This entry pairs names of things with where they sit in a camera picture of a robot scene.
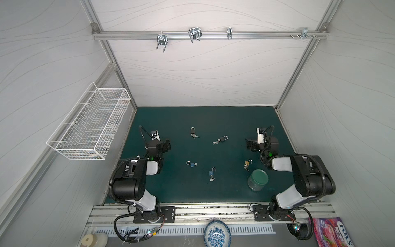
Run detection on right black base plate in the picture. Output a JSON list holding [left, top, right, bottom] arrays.
[[249, 203, 296, 222]]

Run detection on blue padlock left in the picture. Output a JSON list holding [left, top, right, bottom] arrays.
[[186, 161, 197, 167]]

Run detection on green table mat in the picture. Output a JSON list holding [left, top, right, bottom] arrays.
[[121, 107, 294, 203]]

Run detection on white vented cable duct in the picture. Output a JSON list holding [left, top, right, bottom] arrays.
[[93, 224, 276, 237]]

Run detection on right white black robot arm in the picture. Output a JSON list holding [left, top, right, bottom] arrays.
[[245, 125, 336, 221]]

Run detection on white tape roll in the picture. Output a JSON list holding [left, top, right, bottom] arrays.
[[79, 233, 108, 247]]

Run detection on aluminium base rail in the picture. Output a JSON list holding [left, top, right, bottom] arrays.
[[85, 202, 338, 227]]

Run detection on green lidded jar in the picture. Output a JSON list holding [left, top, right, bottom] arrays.
[[247, 169, 269, 191]]

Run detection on brass padlock with keys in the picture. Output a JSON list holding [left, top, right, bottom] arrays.
[[243, 159, 253, 171]]

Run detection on metal U-bolt clamp middle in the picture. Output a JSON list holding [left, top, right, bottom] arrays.
[[188, 27, 202, 43]]

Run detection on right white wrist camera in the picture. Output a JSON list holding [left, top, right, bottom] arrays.
[[257, 128, 266, 145]]

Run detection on metal bolt clamp right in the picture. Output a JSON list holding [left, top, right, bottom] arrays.
[[290, 28, 318, 40]]

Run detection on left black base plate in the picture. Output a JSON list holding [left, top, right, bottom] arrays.
[[133, 206, 176, 224]]

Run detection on white wire basket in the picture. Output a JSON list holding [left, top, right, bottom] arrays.
[[46, 82, 131, 160]]

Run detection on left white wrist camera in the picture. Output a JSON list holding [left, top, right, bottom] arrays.
[[150, 130, 160, 142]]

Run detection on metal U-bolt clamp left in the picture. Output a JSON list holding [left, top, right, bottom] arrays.
[[156, 34, 169, 52]]

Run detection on aluminium crossbar rail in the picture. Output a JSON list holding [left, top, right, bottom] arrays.
[[92, 30, 330, 40]]

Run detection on metal u-bolt clamp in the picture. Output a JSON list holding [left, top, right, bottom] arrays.
[[188, 27, 202, 43], [156, 34, 169, 52]]

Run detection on pink Fox's candy bag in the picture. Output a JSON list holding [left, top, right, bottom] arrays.
[[313, 217, 355, 247]]

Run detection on blue white patterned plate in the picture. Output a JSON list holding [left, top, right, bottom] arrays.
[[203, 220, 231, 247]]

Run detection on blue padlock with keys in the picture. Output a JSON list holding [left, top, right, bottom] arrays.
[[209, 167, 216, 182]]

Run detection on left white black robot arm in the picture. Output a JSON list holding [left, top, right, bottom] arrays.
[[108, 126, 171, 221]]

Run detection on dark grey padlock with keys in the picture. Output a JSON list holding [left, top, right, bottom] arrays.
[[213, 136, 228, 145]]

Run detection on small metal bracket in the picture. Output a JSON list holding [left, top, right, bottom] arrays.
[[227, 27, 233, 40]]

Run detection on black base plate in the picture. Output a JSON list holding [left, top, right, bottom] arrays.
[[249, 203, 296, 222], [133, 206, 176, 224]]

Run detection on black padlock with keys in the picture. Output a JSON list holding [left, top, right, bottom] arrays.
[[190, 127, 199, 139]]

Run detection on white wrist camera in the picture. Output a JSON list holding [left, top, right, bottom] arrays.
[[150, 130, 160, 142], [257, 128, 266, 145]]

